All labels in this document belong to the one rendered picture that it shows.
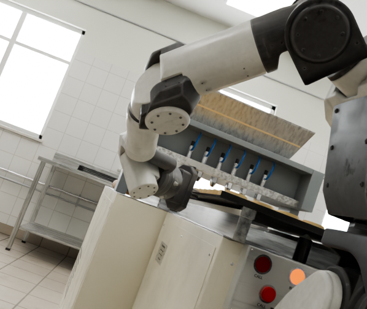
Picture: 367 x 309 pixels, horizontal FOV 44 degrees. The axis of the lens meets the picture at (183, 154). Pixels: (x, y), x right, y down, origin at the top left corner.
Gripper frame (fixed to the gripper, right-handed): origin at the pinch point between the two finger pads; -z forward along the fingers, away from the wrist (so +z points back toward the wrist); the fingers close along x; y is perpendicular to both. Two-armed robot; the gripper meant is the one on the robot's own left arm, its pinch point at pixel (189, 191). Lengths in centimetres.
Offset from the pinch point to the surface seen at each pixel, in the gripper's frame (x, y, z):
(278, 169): 23, 8, -65
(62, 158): 1, 312, -216
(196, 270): -16.6, -15.5, 9.5
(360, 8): 208, 71, -253
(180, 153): 14, 35, -37
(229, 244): -8.5, -23.6, 14.2
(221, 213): -2.9, -15.9, 8.5
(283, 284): -12.2, -34.5, 7.4
